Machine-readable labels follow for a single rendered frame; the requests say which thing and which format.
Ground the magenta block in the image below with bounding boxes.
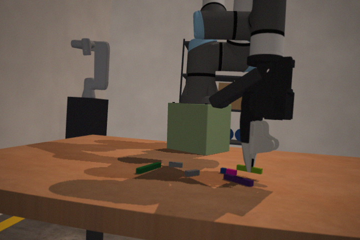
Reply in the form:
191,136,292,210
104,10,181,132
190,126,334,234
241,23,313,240
226,168,237,176

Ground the purple rod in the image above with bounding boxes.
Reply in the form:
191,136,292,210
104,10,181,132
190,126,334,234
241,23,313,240
223,173,254,187

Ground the lime green rod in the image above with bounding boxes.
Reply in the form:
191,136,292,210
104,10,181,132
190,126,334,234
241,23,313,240
236,164,263,175

